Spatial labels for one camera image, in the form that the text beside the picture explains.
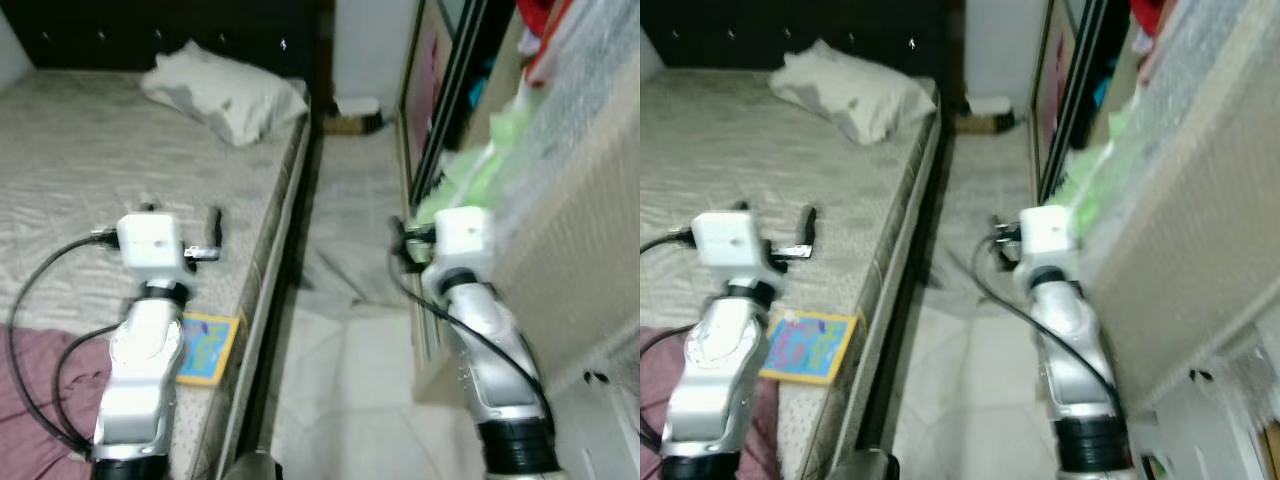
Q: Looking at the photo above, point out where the colourful children's book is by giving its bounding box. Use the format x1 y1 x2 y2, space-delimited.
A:
758 310 864 387
175 312 245 389

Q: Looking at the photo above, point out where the white pillow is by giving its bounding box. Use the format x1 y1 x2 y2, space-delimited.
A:
768 40 940 147
140 40 310 149

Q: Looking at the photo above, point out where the light green cloth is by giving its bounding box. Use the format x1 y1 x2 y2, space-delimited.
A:
1065 105 1142 227
415 85 542 227

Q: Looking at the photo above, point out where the white and brown box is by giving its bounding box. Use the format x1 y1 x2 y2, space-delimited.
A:
333 95 387 137
965 95 1022 137

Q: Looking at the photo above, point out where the upright beige quilted mattress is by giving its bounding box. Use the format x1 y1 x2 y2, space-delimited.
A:
415 0 641 403
1075 0 1280 413

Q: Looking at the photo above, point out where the dark framed mirror door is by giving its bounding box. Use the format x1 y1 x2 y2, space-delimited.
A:
1030 0 1132 207
398 0 492 217

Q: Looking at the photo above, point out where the black tufted headboard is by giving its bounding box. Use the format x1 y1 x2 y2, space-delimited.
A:
10 0 322 77
640 0 952 77

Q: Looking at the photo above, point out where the mauve cartoon mouse blanket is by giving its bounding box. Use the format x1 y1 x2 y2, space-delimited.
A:
0 325 117 480
640 325 782 480

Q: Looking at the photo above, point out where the grey robot left leg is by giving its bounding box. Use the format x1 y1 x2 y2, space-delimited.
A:
222 450 284 480
838 450 902 480

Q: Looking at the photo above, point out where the white cabinet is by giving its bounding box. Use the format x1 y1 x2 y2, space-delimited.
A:
555 340 641 480
1140 330 1280 480

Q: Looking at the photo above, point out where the red cloth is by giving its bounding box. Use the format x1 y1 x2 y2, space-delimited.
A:
1130 0 1192 62
515 0 577 87

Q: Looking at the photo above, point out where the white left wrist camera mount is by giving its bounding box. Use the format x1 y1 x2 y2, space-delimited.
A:
695 210 777 277
116 212 192 277

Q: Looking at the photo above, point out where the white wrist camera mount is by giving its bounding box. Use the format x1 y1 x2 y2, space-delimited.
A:
695 210 777 277
433 207 497 274
1018 205 1080 272
116 212 192 277

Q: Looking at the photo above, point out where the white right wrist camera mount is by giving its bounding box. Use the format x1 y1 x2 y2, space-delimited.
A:
433 207 497 274
1018 205 1080 272

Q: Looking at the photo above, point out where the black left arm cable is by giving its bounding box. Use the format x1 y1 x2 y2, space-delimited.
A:
5 235 127 457
640 232 702 453

